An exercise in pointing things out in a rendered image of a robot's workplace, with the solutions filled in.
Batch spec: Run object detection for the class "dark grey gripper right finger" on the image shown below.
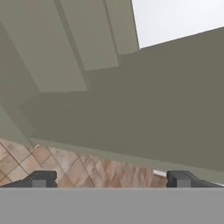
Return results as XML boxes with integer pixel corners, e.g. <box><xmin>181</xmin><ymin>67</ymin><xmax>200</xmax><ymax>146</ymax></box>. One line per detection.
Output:
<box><xmin>165</xmin><ymin>170</ymin><xmax>224</xmax><ymax>188</ymax></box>

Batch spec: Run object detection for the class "olive green wall cabinet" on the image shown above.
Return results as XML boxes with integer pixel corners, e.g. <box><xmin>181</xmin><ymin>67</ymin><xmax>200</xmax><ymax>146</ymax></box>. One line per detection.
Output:
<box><xmin>0</xmin><ymin>0</ymin><xmax>224</xmax><ymax>186</ymax></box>

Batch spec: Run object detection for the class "wide olive green cabinet door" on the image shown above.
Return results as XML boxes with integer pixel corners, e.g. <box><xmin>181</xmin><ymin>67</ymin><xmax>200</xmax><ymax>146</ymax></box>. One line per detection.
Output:
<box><xmin>0</xmin><ymin>0</ymin><xmax>88</xmax><ymax>94</ymax></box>

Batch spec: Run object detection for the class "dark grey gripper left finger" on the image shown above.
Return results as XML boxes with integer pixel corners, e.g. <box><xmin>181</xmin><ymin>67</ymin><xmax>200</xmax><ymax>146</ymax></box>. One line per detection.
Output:
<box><xmin>0</xmin><ymin>170</ymin><xmax>58</xmax><ymax>188</ymax></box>

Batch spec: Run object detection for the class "narrow olive green cabinet door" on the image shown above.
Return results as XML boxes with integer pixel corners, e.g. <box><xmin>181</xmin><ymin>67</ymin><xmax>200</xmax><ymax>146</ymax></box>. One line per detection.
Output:
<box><xmin>59</xmin><ymin>0</ymin><xmax>120</xmax><ymax>72</ymax></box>

